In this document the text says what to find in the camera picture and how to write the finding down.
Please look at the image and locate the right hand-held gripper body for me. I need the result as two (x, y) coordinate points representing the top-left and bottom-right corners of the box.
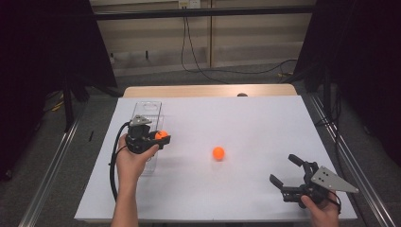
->
(280, 161), (359, 210)

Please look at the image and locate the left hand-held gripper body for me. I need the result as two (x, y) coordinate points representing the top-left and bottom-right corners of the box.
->
(125, 114), (160, 155)

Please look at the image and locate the clear plastic tray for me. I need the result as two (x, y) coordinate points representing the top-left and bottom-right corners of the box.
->
(119, 100), (165, 177)

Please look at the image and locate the plain orange ball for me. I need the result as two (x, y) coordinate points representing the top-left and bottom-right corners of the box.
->
(212, 146), (226, 162)

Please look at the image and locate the person's left hand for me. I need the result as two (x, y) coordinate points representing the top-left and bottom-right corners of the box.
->
(115, 133), (160, 190)

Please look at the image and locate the person's right hand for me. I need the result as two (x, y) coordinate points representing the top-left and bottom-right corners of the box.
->
(300, 192), (341, 227)

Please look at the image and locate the white board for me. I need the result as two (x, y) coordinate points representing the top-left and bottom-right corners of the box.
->
(74, 95), (358, 221)

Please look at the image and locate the wooden table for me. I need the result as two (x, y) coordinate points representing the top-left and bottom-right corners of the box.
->
(122, 83), (298, 98)

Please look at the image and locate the black metal stand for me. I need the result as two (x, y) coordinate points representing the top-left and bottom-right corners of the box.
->
(61, 75), (89, 132)

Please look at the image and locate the black horizontal bar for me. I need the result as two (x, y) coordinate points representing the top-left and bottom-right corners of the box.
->
(93, 5), (316, 22)

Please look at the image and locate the black curtain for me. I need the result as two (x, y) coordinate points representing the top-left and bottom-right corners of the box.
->
(0, 0), (118, 183)
(292, 0), (401, 165)

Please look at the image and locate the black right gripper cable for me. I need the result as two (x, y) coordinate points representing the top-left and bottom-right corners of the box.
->
(329, 189), (342, 216)

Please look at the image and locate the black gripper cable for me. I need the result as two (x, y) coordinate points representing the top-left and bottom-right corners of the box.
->
(108, 121), (131, 202)
(329, 189), (342, 216)

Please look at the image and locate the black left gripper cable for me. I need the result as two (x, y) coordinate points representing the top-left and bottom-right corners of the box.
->
(108, 121), (131, 202)

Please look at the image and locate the metal floor rail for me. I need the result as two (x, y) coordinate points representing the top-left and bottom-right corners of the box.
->
(306, 94), (396, 227)
(17, 116), (81, 227)

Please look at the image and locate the black hanging cable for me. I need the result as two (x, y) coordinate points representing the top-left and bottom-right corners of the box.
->
(184, 16), (230, 85)
(180, 16), (299, 76)

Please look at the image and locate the white wall socket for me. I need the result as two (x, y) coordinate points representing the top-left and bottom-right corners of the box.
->
(178, 0), (201, 9)

